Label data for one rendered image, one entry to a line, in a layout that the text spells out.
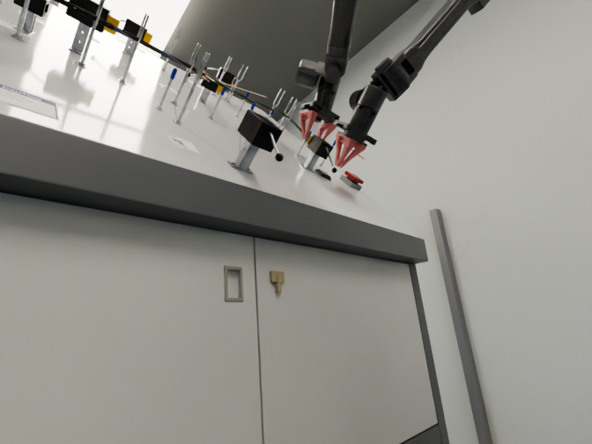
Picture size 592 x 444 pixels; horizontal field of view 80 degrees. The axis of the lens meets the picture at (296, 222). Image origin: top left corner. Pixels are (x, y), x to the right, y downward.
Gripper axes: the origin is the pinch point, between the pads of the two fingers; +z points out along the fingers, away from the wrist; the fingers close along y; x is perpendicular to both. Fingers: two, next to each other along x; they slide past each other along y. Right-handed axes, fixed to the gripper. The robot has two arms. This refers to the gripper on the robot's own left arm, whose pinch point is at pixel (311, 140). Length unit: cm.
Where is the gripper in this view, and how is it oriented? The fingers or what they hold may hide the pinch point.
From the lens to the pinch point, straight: 104.8
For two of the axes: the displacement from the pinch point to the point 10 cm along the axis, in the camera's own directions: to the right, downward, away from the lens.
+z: -3.0, 9.5, -0.3
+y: -7.8, -2.6, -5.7
